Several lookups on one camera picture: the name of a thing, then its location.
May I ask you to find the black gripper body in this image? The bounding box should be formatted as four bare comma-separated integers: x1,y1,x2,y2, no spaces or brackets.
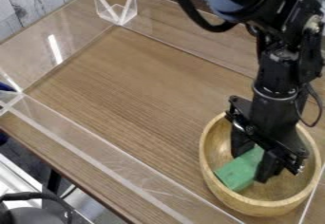
225,91,310,175

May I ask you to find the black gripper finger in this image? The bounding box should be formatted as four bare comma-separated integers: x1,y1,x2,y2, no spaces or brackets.
231,125,255,158
255,150,283,183

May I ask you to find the green rectangular block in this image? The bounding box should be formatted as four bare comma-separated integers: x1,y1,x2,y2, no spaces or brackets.
212,146,263,192

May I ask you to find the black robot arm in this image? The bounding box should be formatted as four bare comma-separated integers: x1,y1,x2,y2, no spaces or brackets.
176,0,323,183

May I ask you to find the brown wooden bowl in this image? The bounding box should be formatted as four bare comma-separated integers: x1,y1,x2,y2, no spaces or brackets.
199,113,320,217

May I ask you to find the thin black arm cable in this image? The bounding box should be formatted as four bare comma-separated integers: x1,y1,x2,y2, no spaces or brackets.
295,84,325,129

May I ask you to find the clear acrylic barrier wall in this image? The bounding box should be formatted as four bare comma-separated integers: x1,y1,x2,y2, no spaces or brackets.
0,0,320,224

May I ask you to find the clear acrylic corner bracket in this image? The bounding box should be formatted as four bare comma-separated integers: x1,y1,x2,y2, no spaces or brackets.
93,0,137,27

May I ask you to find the black cable bottom left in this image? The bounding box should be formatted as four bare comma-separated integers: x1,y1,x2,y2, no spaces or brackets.
0,191,73,224

